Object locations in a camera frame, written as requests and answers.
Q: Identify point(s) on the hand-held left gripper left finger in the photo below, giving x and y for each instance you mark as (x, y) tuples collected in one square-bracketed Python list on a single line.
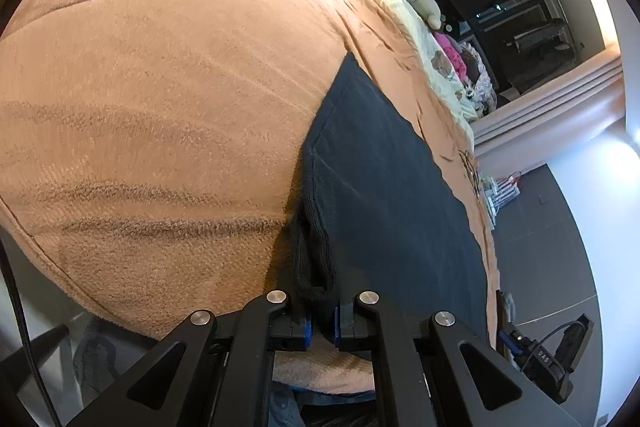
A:
[(306, 331)]

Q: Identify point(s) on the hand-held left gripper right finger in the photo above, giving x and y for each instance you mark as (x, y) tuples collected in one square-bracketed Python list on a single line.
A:
[(338, 329)]

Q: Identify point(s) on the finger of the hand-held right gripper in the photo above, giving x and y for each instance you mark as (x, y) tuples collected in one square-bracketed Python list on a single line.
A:
[(511, 343)]

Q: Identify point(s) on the black bear print t-shirt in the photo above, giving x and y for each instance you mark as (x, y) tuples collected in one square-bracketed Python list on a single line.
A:
[(390, 192)]

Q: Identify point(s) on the striped gift bag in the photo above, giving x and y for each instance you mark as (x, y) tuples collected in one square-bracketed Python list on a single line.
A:
[(502, 187)]

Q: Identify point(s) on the pink curtain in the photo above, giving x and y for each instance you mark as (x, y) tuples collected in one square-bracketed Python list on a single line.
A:
[(550, 102)]

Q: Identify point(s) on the floral patterned cloth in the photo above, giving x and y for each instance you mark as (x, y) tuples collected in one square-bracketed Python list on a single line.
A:
[(477, 82)]

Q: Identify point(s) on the orange fleece blanket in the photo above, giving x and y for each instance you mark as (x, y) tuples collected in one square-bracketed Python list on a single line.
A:
[(150, 107)]

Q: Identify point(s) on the pink plush cloth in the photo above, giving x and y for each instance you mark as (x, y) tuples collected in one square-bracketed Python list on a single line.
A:
[(452, 54)]

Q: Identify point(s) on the dark window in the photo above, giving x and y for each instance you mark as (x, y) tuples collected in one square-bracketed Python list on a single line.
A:
[(515, 12)]

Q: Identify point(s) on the cream bear print duvet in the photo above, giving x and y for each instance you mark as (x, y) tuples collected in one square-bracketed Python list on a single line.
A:
[(395, 2)]

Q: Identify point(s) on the beige plush toy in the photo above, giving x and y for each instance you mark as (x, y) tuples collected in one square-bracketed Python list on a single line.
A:
[(425, 4)]

